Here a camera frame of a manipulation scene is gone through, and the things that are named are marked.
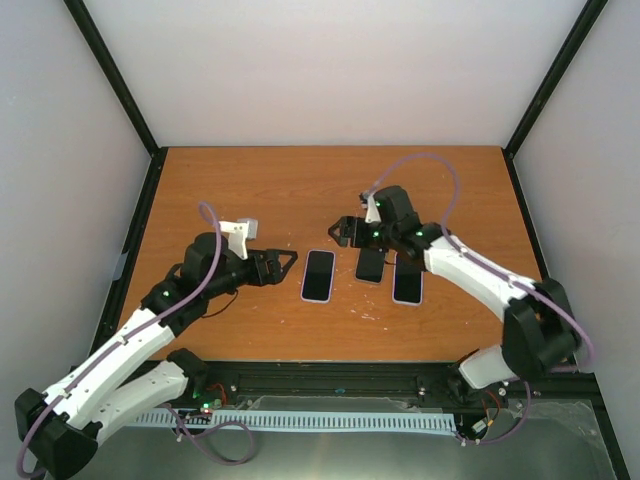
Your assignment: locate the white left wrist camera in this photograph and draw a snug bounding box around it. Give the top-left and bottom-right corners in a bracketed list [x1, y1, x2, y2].
[219, 218, 259, 260]

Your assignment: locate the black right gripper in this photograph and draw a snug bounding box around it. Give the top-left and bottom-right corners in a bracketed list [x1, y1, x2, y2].
[328, 215, 397, 252]

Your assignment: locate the light blue slotted cable duct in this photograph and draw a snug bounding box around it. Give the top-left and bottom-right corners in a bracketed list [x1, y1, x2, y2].
[124, 409, 458, 432]

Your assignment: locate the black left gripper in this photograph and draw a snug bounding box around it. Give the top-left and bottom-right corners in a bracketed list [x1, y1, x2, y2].
[205, 249, 298, 299]

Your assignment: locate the black right side rail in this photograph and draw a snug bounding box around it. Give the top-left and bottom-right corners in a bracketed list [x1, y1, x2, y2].
[501, 147, 581, 372]

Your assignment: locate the blue-edged black phone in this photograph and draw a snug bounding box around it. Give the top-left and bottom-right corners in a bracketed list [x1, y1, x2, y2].
[300, 249, 335, 304]

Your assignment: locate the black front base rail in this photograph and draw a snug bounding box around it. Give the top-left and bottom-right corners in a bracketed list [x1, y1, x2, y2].
[69, 360, 599, 416]

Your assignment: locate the black left side rail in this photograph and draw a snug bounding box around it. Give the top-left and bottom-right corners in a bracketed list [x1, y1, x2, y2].
[88, 147, 169, 355]

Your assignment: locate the black left rear frame post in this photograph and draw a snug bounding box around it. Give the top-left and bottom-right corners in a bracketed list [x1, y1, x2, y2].
[63, 0, 161, 157]

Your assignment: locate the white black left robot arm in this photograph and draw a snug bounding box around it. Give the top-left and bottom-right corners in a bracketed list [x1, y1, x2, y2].
[14, 233, 298, 479]

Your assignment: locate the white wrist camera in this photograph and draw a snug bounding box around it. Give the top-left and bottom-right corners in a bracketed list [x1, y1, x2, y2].
[219, 218, 259, 260]
[360, 191, 381, 224]

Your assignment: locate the black frame post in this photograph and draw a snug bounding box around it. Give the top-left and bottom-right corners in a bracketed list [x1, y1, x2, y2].
[503, 0, 608, 161]
[63, 0, 161, 157]

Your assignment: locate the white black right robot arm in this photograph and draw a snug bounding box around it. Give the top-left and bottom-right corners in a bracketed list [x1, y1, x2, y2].
[328, 185, 583, 390]

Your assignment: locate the black right rear frame post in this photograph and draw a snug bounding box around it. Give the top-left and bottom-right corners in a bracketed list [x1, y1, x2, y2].
[503, 0, 608, 161]

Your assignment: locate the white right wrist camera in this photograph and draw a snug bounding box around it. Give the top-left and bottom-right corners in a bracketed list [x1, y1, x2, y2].
[360, 191, 381, 224]

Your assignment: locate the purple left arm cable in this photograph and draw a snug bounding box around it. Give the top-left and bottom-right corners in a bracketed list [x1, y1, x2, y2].
[15, 200, 259, 479]

